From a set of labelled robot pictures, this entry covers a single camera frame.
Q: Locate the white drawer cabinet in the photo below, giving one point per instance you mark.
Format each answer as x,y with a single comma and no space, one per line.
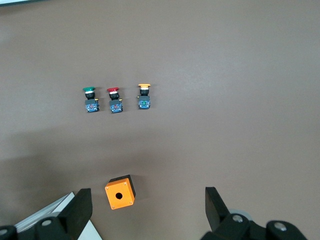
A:
50,207

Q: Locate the orange button enclosure box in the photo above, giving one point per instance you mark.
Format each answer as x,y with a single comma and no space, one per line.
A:
120,195

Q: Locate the yellow mushroom push button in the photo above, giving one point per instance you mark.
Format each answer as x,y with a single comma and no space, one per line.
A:
144,100

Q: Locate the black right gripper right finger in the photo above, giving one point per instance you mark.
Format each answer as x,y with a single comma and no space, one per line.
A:
225,230

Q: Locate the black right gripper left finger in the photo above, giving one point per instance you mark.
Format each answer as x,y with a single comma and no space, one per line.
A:
62,225

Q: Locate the red mushroom push button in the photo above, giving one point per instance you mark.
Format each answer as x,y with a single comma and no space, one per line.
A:
115,102

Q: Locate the green mushroom push button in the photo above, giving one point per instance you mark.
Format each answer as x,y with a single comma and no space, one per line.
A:
91,102

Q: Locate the white table edge strip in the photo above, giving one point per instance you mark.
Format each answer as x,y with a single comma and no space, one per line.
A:
15,2

